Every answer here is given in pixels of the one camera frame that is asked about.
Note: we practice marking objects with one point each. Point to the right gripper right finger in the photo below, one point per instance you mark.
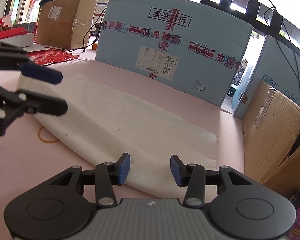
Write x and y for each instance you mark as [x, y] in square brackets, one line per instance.
[191, 176]

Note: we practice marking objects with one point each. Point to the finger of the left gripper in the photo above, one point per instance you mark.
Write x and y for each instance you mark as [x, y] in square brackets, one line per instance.
[14, 104]
[14, 58]

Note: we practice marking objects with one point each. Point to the white fabric shopping bag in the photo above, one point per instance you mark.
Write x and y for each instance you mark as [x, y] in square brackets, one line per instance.
[102, 123]

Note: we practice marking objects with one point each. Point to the red gift boxes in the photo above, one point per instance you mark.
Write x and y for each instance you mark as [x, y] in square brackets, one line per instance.
[7, 30]

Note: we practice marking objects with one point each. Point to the red paper-cut decoration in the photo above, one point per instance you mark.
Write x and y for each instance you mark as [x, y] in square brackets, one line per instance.
[51, 56]

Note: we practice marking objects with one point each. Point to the taped brown cardboard box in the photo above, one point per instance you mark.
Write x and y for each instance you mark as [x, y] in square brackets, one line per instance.
[65, 23]

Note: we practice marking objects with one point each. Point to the open brown cardboard box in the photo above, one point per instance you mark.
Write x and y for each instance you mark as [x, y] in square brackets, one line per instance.
[271, 139]

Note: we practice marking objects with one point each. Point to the yellow rubber band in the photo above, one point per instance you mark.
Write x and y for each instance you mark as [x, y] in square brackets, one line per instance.
[45, 136]

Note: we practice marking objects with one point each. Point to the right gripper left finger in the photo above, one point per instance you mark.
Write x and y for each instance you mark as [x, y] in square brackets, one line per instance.
[107, 175]

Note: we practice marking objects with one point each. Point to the white flat box lid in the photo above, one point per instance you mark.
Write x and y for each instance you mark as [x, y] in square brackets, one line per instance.
[22, 41]

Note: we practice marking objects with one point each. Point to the large light blue carton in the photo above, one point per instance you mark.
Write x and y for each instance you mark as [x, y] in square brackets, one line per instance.
[189, 46]

